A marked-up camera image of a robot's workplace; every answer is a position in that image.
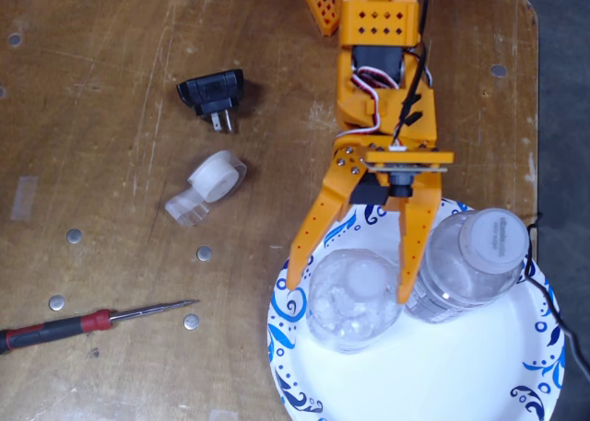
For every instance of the clear tape strip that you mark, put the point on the clear tape strip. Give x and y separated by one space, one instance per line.
23 197
223 414

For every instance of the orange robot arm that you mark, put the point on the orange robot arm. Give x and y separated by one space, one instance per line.
378 25

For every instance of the clear unlabelled bottle white cap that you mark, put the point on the clear unlabelled bottle white cap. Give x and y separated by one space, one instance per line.
350 301

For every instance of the white paper plate blue pattern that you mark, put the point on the white paper plate blue pattern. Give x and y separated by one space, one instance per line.
438 370

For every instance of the red black screwdriver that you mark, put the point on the red black screwdriver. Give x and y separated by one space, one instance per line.
46 331

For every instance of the round silver metal disc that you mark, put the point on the round silver metal disc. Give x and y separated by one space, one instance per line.
74 236
498 70
204 253
191 321
56 302
15 38

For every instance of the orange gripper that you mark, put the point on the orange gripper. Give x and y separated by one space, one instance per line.
347 159

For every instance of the labelled water bottle printed cap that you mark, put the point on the labelled water bottle printed cap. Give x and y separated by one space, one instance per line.
470 273

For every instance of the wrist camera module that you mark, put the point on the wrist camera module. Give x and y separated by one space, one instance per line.
401 183

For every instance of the black power plug adapter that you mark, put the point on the black power plug adapter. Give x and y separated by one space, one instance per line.
212 89

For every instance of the clear tape dispenser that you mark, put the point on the clear tape dispenser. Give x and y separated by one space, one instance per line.
216 177

